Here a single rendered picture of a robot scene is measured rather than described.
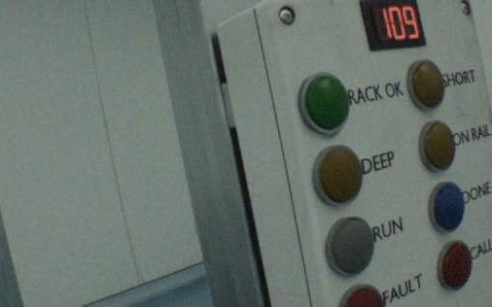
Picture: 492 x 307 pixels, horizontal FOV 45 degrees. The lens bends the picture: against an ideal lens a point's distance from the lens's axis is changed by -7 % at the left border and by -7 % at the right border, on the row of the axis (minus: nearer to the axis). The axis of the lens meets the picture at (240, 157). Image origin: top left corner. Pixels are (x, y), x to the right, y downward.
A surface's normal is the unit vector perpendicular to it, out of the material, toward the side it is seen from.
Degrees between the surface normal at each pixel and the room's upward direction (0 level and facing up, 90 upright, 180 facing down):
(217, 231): 90
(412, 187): 90
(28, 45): 90
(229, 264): 90
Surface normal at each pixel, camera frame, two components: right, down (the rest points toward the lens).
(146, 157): 0.70, -0.10
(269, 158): -0.83, 0.19
